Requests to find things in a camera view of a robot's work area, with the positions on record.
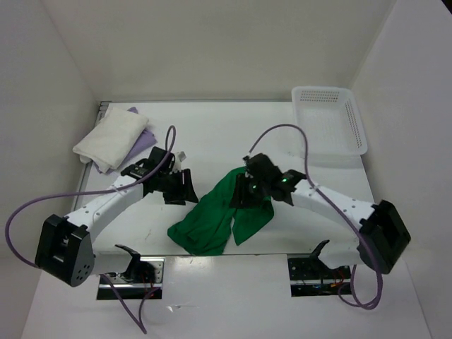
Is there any white t shirt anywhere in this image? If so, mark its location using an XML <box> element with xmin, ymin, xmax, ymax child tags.
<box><xmin>73</xmin><ymin>107</ymin><xmax>149</xmax><ymax>173</ymax></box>

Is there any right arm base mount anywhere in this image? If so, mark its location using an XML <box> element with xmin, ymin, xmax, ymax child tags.
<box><xmin>287</xmin><ymin>255</ymin><xmax>351</xmax><ymax>297</ymax></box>

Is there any purple t shirt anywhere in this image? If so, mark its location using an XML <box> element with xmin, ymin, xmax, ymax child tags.
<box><xmin>105</xmin><ymin>125</ymin><xmax>157</xmax><ymax>174</ymax></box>

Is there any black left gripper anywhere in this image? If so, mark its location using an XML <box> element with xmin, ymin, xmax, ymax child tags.
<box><xmin>157</xmin><ymin>168</ymin><xmax>198</xmax><ymax>206</ymax></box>

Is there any green t shirt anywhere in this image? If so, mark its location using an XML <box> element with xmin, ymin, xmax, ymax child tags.
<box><xmin>167</xmin><ymin>167</ymin><xmax>274</xmax><ymax>256</ymax></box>

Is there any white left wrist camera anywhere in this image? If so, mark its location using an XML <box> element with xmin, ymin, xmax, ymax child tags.
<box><xmin>174</xmin><ymin>151</ymin><xmax>186</xmax><ymax>167</ymax></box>

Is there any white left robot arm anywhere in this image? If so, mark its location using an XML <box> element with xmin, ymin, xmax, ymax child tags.
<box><xmin>35</xmin><ymin>147</ymin><xmax>198</xmax><ymax>287</ymax></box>

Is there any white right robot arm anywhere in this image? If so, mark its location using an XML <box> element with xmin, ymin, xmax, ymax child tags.
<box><xmin>230</xmin><ymin>153</ymin><xmax>411</xmax><ymax>278</ymax></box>

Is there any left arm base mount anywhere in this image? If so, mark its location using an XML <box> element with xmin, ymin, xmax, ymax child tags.
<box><xmin>106</xmin><ymin>256</ymin><xmax>165</xmax><ymax>300</ymax></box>

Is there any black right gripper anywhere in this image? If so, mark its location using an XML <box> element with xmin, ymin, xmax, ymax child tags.
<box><xmin>228</xmin><ymin>172</ymin><xmax>269</xmax><ymax>209</ymax></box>

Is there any white plastic laundry basket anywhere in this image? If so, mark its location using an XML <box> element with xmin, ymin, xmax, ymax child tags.
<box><xmin>291</xmin><ymin>86</ymin><xmax>368</xmax><ymax>156</ymax></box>

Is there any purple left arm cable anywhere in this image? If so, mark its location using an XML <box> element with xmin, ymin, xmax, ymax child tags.
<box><xmin>4</xmin><ymin>124</ymin><xmax>177</xmax><ymax>335</ymax></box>

